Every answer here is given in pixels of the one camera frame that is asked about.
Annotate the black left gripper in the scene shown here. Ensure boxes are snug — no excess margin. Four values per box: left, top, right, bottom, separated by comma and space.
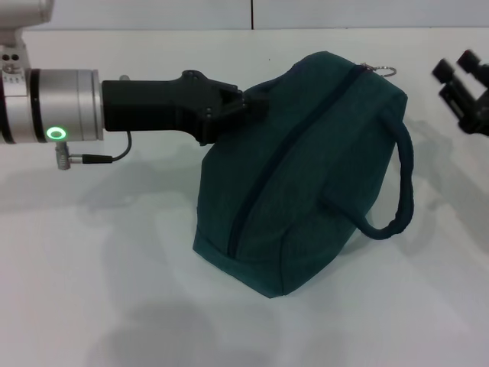
100, 70, 269, 147

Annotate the dark teal lunch bag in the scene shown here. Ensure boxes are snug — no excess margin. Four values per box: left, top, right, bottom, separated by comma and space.
192, 50, 416, 299

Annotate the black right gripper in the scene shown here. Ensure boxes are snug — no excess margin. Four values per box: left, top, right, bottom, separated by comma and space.
431, 48, 489, 135

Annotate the left arm cable with connector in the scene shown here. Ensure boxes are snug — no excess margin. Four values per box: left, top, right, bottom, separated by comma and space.
56, 132, 133, 169

